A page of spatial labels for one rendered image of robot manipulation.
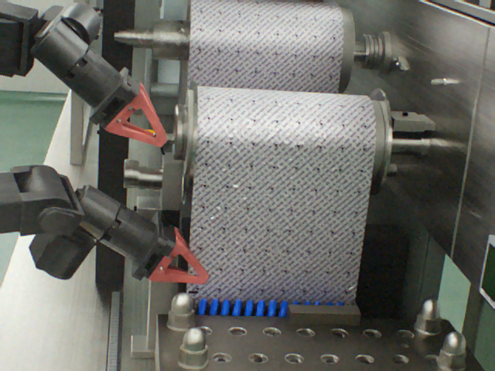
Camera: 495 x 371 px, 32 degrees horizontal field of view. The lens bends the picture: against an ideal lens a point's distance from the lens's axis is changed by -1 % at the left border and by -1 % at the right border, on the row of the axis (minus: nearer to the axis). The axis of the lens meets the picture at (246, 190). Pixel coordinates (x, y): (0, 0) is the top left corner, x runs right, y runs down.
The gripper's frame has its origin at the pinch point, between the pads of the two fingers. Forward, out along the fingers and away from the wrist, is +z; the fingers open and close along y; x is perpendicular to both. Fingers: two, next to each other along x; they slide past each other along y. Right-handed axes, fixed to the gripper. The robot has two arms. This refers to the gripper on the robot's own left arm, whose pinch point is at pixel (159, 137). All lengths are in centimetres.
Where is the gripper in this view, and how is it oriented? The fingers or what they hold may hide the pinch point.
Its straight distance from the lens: 114.7
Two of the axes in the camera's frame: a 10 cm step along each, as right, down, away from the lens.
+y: 1.1, 3.2, -9.4
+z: 7.1, 6.4, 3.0
